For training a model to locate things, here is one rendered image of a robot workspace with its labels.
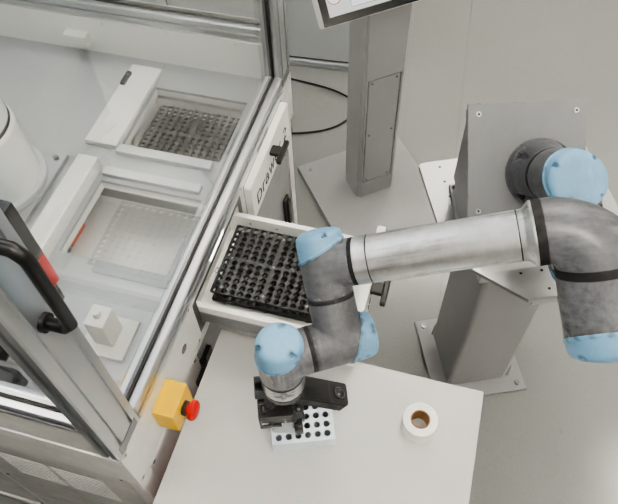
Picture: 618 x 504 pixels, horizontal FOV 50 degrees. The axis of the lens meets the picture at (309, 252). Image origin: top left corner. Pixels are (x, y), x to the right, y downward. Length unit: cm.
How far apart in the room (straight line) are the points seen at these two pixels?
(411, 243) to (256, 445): 59
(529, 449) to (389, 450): 95
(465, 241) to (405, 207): 165
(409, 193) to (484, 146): 114
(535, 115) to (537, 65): 180
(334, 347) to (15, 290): 48
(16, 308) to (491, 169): 107
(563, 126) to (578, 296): 67
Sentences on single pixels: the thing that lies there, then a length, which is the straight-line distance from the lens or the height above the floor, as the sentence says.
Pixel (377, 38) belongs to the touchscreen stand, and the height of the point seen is 78.
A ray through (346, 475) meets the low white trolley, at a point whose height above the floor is 76.
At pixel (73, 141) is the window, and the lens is 87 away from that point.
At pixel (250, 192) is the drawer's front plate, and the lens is 150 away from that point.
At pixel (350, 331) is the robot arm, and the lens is 103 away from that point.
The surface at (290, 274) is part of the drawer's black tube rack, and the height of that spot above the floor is 90.
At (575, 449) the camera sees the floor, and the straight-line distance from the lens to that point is 230.
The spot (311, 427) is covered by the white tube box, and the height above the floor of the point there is 80.
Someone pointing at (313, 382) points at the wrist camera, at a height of 97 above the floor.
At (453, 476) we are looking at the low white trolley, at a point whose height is 76.
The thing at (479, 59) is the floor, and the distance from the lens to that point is 333.
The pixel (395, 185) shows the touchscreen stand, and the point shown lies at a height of 4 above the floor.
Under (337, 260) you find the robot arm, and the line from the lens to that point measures 99.
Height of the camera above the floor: 206
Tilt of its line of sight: 55 degrees down
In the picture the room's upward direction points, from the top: 3 degrees counter-clockwise
